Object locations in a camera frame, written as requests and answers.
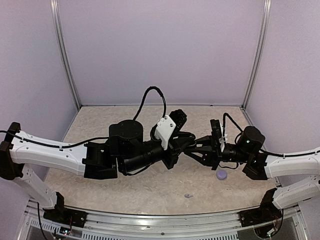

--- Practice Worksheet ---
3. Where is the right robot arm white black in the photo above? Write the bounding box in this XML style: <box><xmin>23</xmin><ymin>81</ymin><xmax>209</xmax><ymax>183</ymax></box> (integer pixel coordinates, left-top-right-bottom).
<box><xmin>184</xmin><ymin>126</ymin><xmax>320</xmax><ymax>222</ymax></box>

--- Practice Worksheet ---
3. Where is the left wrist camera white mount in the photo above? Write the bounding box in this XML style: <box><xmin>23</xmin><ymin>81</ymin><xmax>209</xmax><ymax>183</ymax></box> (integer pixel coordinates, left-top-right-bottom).
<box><xmin>150</xmin><ymin>109</ymin><xmax>187</xmax><ymax>151</ymax></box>

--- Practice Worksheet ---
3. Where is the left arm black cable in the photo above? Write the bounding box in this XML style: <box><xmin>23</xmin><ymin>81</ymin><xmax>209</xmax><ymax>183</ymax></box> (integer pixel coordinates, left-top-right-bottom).
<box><xmin>0</xmin><ymin>86</ymin><xmax>168</xmax><ymax>148</ymax></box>

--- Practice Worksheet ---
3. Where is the purple charging case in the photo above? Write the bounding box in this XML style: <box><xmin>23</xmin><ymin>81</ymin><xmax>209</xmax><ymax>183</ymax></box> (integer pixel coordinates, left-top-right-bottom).
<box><xmin>216</xmin><ymin>169</ymin><xmax>228</xmax><ymax>180</ymax></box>

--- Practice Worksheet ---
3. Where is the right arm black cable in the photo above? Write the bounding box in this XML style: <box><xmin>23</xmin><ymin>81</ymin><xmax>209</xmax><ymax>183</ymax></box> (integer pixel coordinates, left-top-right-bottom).
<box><xmin>222</xmin><ymin>112</ymin><xmax>320</xmax><ymax>157</ymax></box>

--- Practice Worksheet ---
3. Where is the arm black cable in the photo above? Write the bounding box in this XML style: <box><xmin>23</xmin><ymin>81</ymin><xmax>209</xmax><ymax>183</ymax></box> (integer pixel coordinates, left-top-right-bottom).
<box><xmin>222</xmin><ymin>112</ymin><xmax>320</xmax><ymax>157</ymax></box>
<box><xmin>0</xmin><ymin>86</ymin><xmax>168</xmax><ymax>148</ymax></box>

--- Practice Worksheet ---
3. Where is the aluminium front rail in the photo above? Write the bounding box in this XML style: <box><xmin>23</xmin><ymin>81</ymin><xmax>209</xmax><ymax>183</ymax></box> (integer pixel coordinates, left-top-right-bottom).
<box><xmin>17</xmin><ymin>203</ymin><xmax>308</xmax><ymax>240</ymax></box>

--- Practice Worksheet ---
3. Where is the left aluminium corner post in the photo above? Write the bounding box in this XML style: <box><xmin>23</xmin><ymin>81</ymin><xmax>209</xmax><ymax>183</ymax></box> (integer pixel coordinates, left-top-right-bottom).
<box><xmin>50</xmin><ymin>0</ymin><xmax>82</xmax><ymax>111</ymax></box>

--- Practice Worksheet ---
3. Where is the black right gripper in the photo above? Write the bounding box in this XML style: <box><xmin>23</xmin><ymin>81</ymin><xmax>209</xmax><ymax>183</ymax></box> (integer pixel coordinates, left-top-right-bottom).
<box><xmin>184</xmin><ymin>135</ymin><xmax>251</xmax><ymax>171</ymax></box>

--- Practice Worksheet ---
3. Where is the right aluminium corner post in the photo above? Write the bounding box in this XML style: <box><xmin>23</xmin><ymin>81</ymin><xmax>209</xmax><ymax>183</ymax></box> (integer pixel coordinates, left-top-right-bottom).
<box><xmin>241</xmin><ymin>0</ymin><xmax>272</xmax><ymax>112</ymax></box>

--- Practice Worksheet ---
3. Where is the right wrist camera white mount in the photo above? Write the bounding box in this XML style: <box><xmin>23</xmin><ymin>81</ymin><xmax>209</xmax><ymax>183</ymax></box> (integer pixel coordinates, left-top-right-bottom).
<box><xmin>210</xmin><ymin>119</ymin><xmax>223</xmax><ymax>144</ymax></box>

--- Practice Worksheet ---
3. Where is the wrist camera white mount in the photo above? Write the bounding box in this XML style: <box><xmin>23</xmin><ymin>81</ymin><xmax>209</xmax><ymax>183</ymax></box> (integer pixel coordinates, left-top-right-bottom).
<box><xmin>210</xmin><ymin>119</ymin><xmax>223</xmax><ymax>144</ymax></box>
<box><xmin>150</xmin><ymin>109</ymin><xmax>187</xmax><ymax>151</ymax></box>

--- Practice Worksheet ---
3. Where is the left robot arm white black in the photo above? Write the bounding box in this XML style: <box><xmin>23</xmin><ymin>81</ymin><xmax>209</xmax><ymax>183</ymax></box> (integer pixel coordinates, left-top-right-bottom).
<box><xmin>0</xmin><ymin>120</ymin><xmax>195</xmax><ymax>223</ymax></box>

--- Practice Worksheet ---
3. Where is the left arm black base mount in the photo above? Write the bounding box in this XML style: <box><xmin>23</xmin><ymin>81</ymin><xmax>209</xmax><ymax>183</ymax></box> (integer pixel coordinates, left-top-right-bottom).
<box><xmin>43</xmin><ymin>192</ymin><xmax>88</xmax><ymax>228</ymax></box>

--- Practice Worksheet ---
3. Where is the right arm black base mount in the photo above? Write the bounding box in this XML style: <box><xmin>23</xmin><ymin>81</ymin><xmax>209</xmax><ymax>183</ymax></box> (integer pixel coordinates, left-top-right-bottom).
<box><xmin>238</xmin><ymin>188</ymin><xmax>283</xmax><ymax>227</ymax></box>

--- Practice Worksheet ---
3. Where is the aluminium corner post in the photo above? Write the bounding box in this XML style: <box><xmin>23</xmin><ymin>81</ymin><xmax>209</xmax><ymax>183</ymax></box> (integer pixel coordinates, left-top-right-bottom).
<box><xmin>50</xmin><ymin>0</ymin><xmax>82</xmax><ymax>111</ymax></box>
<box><xmin>241</xmin><ymin>0</ymin><xmax>272</xmax><ymax>112</ymax></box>

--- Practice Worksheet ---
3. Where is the purple earbud near front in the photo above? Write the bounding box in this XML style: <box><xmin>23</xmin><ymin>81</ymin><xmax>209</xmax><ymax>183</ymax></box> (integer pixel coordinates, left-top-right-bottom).
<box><xmin>184</xmin><ymin>193</ymin><xmax>193</xmax><ymax>199</ymax></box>

